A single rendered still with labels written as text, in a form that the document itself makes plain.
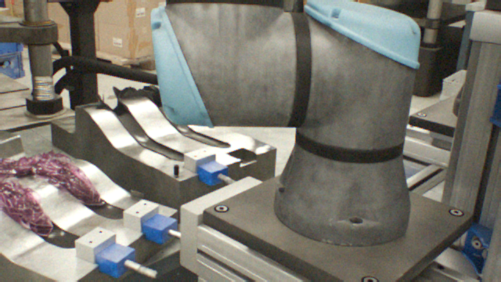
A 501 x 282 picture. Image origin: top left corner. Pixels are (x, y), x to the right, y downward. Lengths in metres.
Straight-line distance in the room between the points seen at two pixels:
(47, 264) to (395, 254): 0.52
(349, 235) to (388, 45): 0.19
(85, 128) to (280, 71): 0.83
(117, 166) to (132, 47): 3.83
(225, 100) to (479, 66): 0.34
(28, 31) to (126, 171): 0.59
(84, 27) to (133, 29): 3.07
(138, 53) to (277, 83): 4.56
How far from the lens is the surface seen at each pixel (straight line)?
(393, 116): 0.58
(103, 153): 1.27
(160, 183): 1.11
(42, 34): 1.66
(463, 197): 0.80
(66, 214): 1.02
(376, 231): 0.61
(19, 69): 5.05
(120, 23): 5.06
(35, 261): 0.93
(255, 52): 0.53
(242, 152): 1.22
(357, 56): 0.55
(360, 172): 0.59
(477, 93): 0.76
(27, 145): 1.49
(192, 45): 0.53
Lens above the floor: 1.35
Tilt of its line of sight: 22 degrees down
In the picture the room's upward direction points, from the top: 3 degrees clockwise
